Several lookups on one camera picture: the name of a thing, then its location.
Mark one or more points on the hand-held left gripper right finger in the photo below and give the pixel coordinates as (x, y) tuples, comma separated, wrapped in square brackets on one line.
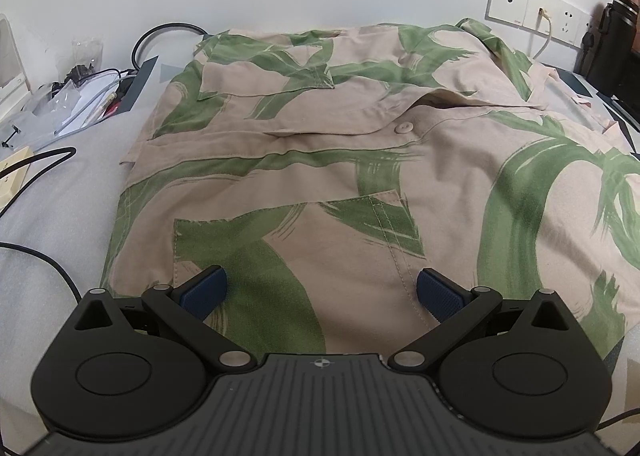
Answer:
[(440, 296)]

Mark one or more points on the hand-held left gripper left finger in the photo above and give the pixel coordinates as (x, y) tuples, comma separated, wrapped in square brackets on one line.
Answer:
[(205, 293)]

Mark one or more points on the beige green leaf print shirt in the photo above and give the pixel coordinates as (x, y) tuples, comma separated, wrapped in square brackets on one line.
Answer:
[(320, 171)]

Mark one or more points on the white foam sheet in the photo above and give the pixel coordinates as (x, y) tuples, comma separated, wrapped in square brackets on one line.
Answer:
[(65, 216)]

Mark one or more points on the small red thing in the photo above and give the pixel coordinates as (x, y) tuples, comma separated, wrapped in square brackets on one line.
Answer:
[(111, 105)]

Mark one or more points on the beige power strip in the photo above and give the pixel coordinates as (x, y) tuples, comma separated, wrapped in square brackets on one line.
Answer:
[(12, 181)]

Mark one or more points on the clear bag of black screws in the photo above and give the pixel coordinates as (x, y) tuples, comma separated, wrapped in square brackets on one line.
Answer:
[(87, 67)]

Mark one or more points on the white storage box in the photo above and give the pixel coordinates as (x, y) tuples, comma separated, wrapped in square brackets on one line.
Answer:
[(12, 61)]

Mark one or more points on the black bottle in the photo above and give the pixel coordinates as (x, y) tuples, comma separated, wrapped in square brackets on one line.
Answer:
[(617, 51)]

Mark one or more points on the white wall socket panel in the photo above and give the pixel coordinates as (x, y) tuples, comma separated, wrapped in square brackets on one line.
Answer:
[(510, 1)]

